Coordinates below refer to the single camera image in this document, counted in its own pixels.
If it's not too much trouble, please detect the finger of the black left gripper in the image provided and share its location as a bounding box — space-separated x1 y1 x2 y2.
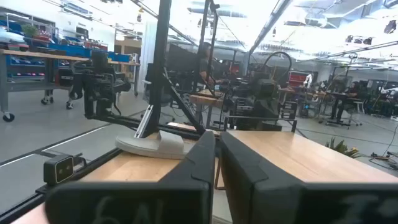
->
96 91 113 118
83 90 95 120

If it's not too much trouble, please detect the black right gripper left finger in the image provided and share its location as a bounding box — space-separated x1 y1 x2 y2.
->
45 130 217 224

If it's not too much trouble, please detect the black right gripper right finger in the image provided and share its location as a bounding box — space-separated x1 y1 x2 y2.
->
220 131 398 224

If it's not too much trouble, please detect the grey slide sandal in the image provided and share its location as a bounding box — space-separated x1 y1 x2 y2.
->
114 129 195 161

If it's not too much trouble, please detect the blue storage bin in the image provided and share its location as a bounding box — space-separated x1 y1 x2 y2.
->
108 52 131 63
49 42 91 58

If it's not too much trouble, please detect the wooden workbench on casters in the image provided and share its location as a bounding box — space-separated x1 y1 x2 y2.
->
0 48 141 123

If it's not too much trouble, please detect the small green succulent plant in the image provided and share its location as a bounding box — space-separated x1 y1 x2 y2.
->
325 138 363 159

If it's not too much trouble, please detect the green potted plant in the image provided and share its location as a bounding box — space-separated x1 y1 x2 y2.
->
21 24 40 39

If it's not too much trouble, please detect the wooden workstation table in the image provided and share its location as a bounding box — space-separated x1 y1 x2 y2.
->
188 90 225 110

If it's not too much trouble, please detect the person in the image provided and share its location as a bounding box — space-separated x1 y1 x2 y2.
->
198 42 219 91
345 81 362 108

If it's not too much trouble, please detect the red tool cabinet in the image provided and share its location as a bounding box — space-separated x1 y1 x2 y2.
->
288 70 309 88

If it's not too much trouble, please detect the silver aluminium bracket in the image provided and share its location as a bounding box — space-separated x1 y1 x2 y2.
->
134 104 155 139

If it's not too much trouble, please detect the black aluminium rig frame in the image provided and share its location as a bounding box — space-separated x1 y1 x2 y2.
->
0 0 208 224

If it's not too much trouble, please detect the small black table camera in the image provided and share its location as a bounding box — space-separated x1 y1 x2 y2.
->
42 154 75 185

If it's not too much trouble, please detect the floor cable bundle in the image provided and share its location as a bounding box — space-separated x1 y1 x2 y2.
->
368 151 398 170

